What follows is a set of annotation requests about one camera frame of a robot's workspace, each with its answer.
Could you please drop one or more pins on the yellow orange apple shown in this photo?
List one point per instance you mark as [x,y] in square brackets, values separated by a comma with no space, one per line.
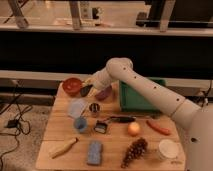
[133,129]

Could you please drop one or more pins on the black board eraser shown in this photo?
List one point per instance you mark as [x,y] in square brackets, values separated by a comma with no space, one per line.
[85,90]

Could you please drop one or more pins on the wooden board table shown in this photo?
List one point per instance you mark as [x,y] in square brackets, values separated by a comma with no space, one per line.
[115,142]

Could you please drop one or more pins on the black power adapter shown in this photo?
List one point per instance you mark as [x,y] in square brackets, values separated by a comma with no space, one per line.
[12,123]

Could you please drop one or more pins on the small metal cup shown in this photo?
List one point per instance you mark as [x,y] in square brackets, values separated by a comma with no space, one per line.
[94,108]

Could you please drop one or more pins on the green plastic tray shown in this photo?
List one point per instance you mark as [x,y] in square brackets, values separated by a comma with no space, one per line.
[132,101]

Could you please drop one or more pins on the red bowl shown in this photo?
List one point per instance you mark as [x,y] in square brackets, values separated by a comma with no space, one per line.
[72,86]

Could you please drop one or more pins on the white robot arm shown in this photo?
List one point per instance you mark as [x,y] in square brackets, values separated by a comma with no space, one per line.
[197,121]

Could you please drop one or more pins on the white round container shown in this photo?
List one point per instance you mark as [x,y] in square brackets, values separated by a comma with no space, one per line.
[167,149]

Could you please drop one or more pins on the purple bowl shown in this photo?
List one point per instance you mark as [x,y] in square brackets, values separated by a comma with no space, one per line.
[103,94]

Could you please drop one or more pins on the blue sponge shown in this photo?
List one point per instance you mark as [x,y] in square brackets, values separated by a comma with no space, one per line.
[94,156]

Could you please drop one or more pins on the brown grape bunch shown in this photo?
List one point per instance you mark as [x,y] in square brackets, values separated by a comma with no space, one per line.
[136,150]

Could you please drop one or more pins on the orange carrot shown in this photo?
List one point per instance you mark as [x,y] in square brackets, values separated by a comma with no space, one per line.
[157,128]

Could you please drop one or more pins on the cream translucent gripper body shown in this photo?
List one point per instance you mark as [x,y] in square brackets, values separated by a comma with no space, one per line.
[88,81]

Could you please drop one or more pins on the blue cup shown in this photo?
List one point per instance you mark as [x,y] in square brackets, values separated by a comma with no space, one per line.
[80,124]

